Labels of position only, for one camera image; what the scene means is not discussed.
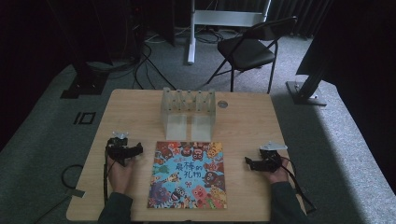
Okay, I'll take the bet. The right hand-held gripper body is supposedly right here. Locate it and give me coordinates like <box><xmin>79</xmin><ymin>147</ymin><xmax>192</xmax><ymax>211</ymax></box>
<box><xmin>255</xmin><ymin>141</ymin><xmax>289</xmax><ymax>174</ymax></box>

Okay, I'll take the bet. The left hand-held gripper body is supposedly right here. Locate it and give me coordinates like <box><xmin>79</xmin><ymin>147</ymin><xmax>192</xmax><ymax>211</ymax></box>
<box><xmin>106</xmin><ymin>131</ymin><xmax>136</xmax><ymax>167</ymax></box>

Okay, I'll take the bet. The colourful cartoon picture book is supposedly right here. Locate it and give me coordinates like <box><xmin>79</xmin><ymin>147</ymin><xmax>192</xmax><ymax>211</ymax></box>
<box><xmin>147</xmin><ymin>141</ymin><xmax>229</xmax><ymax>210</ymax></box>

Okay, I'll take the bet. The clear acrylic book rack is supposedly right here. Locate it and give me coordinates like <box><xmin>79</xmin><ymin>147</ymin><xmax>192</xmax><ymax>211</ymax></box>
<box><xmin>160</xmin><ymin>86</ymin><xmax>218</xmax><ymax>142</ymax></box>

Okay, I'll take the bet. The person's right hand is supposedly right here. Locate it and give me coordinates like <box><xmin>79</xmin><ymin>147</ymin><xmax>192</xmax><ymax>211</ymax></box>
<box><xmin>264</xmin><ymin>157</ymin><xmax>291</xmax><ymax>185</ymax></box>

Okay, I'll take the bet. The person's left hand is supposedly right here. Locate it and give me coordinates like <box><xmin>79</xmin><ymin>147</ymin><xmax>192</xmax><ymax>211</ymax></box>
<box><xmin>106</xmin><ymin>154</ymin><xmax>138</xmax><ymax>196</ymax></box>

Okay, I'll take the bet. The grey floor tape piece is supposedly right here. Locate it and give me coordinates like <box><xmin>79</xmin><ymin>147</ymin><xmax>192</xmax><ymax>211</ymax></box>
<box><xmin>64</xmin><ymin>188</ymin><xmax>86</xmax><ymax>199</ymax></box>

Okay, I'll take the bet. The black stand with flat base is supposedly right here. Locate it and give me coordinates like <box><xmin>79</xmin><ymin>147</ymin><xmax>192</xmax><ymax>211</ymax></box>
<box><xmin>46</xmin><ymin>0</ymin><xmax>114</xmax><ymax>100</ymax></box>

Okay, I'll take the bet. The black metal stand with panel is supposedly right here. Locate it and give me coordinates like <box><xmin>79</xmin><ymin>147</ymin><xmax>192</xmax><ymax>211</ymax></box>
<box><xmin>285</xmin><ymin>29</ymin><xmax>336</xmax><ymax>107</ymax></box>

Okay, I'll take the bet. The black folding chair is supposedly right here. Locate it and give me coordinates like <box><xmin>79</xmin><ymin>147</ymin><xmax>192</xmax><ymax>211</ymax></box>
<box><xmin>206</xmin><ymin>16</ymin><xmax>299</xmax><ymax>94</ymax></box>

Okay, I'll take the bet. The white metal stand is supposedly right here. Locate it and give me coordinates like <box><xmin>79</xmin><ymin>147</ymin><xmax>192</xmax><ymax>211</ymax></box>
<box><xmin>186</xmin><ymin>0</ymin><xmax>273</xmax><ymax>65</ymax></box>

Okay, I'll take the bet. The dark curtain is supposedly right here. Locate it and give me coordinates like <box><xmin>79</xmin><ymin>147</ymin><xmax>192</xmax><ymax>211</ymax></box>
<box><xmin>266</xmin><ymin>0</ymin><xmax>332</xmax><ymax>39</ymax></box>

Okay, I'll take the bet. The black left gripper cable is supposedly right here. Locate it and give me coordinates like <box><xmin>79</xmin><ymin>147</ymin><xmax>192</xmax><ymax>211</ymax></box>
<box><xmin>102</xmin><ymin>145</ymin><xmax>114</xmax><ymax>205</ymax></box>

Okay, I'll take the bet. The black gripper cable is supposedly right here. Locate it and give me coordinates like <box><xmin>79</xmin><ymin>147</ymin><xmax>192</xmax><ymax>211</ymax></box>
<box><xmin>102</xmin><ymin>145</ymin><xmax>114</xmax><ymax>205</ymax></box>
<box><xmin>279</xmin><ymin>155</ymin><xmax>318</xmax><ymax>216</ymax></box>

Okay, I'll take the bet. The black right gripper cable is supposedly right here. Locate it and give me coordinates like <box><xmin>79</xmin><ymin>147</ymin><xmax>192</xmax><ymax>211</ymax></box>
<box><xmin>279</xmin><ymin>155</ymin><xmax>318</xmax><ymax>216</ymax></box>

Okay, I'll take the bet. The black looped floor cable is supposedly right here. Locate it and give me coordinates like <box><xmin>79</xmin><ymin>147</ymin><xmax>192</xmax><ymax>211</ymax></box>
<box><xmin>32</xmin><ymin>163</ymin><xmax>85</xmax><ymax>224</ymax></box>

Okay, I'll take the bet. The black floor cable bundle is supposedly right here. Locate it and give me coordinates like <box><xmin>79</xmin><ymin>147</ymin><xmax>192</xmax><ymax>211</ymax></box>
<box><xmin>133</xmin><ymin>41</ymin><xmax>177</xmax><ymax>91</ymax></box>

